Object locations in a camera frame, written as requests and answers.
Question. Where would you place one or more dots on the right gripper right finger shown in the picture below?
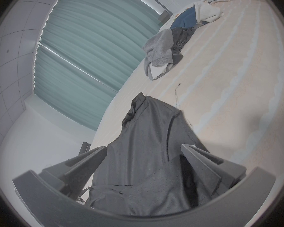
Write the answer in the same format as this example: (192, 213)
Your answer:
(208, 171)

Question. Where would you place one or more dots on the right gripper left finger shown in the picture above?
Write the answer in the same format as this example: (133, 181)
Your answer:
(80, 171)

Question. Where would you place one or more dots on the black T-shirt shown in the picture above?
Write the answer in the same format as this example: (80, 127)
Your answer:
(144, 155)

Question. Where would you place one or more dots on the bed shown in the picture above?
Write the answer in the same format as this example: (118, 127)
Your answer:
(239, 79)

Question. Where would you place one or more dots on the pile of clothes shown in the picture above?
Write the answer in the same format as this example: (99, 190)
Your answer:
(158, 48)

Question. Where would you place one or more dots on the black chest of drawers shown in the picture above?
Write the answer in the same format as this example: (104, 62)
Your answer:
(84, 148)

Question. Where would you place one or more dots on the blue-green curtain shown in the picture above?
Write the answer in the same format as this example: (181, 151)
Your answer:
(73, 91)
(101, 27)

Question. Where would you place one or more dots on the white printed pillow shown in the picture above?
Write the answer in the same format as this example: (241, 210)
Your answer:
(174, 18)

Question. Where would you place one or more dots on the grey bedside table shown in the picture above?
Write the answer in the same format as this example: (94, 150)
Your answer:
(165, 17)

